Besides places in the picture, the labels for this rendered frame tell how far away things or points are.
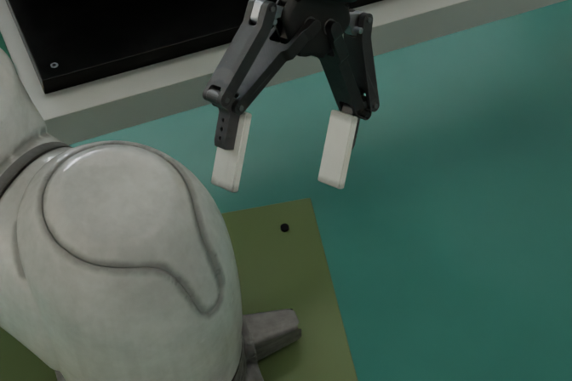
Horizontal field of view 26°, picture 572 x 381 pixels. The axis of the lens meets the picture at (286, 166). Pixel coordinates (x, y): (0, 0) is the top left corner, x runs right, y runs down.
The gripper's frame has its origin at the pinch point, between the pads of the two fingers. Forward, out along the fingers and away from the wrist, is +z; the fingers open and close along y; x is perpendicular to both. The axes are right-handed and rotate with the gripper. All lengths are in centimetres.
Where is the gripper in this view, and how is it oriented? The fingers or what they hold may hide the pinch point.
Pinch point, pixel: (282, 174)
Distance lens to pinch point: 112.5
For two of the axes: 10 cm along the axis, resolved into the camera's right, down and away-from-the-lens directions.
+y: -7.1, 0.1, -7.1
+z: -1.8, 9.6, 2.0
